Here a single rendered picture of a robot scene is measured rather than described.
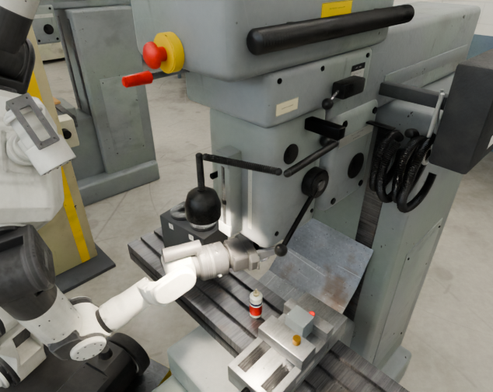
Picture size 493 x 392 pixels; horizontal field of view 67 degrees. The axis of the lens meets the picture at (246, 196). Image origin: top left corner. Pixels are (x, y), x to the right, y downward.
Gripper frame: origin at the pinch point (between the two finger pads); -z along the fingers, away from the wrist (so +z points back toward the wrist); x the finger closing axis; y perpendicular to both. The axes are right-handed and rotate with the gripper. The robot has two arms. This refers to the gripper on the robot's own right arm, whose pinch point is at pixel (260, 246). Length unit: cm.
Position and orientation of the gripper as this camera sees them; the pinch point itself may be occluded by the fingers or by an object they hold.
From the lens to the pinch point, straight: 102.1
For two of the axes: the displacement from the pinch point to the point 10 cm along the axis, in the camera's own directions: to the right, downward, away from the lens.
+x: -3.9, -5.0, 7.7
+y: -0.1, 8.4, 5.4
